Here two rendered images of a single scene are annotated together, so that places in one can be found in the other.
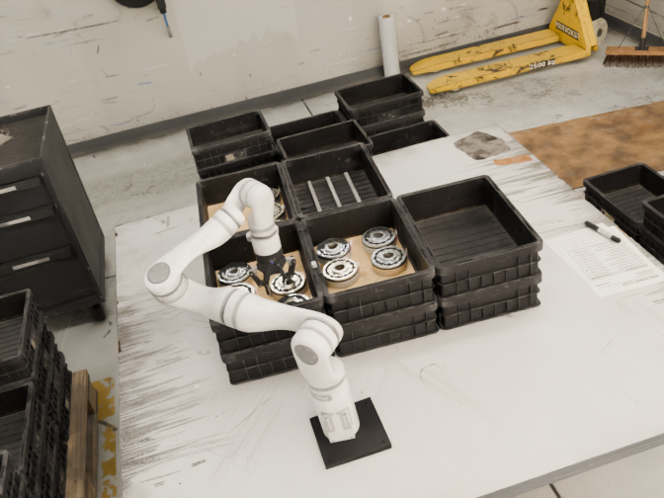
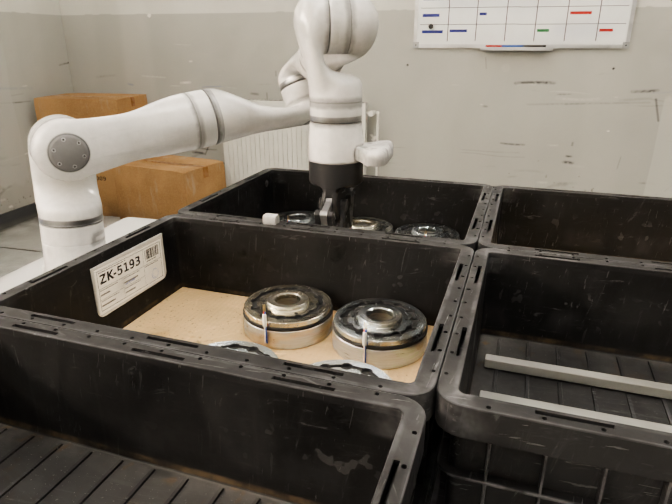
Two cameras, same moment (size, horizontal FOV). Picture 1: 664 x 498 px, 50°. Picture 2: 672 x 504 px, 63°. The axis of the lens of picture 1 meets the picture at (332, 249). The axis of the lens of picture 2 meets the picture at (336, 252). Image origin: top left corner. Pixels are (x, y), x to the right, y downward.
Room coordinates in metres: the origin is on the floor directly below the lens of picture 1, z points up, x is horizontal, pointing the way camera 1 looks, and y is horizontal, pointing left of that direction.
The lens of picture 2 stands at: (1.90, -0.51, 1.14)
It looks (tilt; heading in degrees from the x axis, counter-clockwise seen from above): 21 degrees down; 115
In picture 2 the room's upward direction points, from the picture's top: straight up
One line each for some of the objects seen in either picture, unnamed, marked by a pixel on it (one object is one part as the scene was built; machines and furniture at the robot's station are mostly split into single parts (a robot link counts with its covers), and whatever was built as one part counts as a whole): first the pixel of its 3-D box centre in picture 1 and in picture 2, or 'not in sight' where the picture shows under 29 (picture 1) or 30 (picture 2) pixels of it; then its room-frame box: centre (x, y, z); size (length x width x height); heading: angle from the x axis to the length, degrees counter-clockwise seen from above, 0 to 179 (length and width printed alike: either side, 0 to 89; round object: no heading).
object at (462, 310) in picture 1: (466, 265); not in sight; (1.65, -0.39, 0.76); 0.40 x 0.30 x 0.12; 6
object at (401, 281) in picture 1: (363, 246); (256, 284); (1.62, -0.09, 0.92); 0.40 x 0.30 x 0.02; 6
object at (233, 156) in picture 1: (237, 168); not in sight; (3.30, 0.41, 0.37); 0.40 x 0.30 x 0.45; 99
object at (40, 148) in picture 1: (35, 226); not in sight; (2.94, 1.36, 0.45); 0.60 x 0.45 x 0.90; 9
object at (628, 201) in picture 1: (637, 213); not in sight; (2.42, -1.31, 0.26); 0.40 x 0.30 x 0.23; 9
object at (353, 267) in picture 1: (340, 269); (288, 304); (1.61, -0.01, 0.86); 0.10 x 0.10 x 0.01
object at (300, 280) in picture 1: (288, 283); not in sight; (1.60, 0.14, 0.86); 0.10 x 0.10 x 0.01
